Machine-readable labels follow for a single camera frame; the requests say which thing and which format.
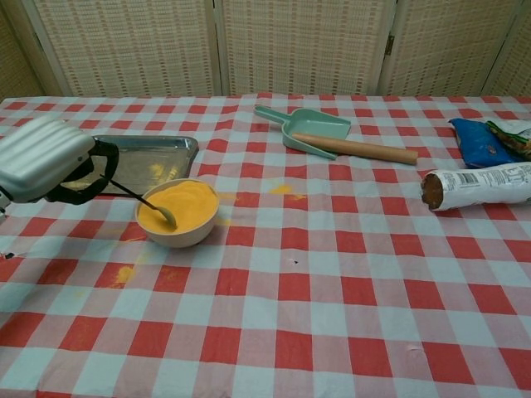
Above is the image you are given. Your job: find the wooden rolling pin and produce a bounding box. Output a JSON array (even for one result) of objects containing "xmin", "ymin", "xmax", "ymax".
[{"xmin": 292, "ymin": 132, "xmax": 419, "ymax": 166}]

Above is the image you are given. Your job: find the woven folding screen panel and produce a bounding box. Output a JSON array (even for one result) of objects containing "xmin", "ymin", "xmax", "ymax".
[
  {"xmin": 0, "ymin": 0, "xmax": 63, "ymax": 99},
  {"xmin": 483, "ymin": 0, "xmax": 531, "ymax": 99},
  {"xmin": 12, "ymin": 0, "xmax": 223, "ymax": 99},
  {"xmin": 379, "ymin": 0, "xmax": 519, "ymax": 97},
  {"xmin": 213, "ymin": 0, "xmax": 397, "ymax": 97}
]

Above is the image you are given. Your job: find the blue snack bag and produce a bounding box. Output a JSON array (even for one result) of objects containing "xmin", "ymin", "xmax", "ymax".
[{"xmin": 449, "ymin": 118, "xmax": 524, "ymax": 170}]

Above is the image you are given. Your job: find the green white snack bag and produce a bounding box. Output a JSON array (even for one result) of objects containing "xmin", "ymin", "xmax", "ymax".
[{"xmin": 485, "ymin": 119, "xmax": 531, "ymax": 163}]

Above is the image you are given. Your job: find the dark metal spoon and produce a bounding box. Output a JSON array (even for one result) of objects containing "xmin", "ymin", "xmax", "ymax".
[{"xmin": 99, "ymin": 173, "xmax": 178, "ymax": 228}]

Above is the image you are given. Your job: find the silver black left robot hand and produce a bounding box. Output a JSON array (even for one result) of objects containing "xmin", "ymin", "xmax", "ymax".
[{"xmin": 0, "ymin": 114, "xmax": 120, "ymax": 207}]

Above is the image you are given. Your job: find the red white checkered tablecloth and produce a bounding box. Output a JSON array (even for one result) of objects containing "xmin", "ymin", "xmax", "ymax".
[{"xmin": 0, "ymin": 91, "xmax": 531, "ymax": 398}]

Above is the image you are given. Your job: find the rectangular metal tray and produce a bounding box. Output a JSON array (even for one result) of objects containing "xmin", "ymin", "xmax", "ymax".
[{"xmin": 85, "ymin": 134, "xmax": 199, "ymax": 197}]

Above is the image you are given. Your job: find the mint green plastic scoop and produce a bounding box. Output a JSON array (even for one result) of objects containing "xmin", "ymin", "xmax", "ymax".
[{"xmin": 254, "ymin": 104, "xmax": 353, "ymax": 161}]

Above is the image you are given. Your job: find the beige round bowl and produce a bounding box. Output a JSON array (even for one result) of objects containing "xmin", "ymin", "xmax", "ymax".
[{"xmin": 135, "ymin": 177, "xmax": 220, "ymax": 249}]

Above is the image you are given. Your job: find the white rolled food package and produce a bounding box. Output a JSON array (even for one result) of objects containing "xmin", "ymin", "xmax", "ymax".
[{"xmin": 421, "ymin": 162, "xmax": 531, "ymax": 212}]

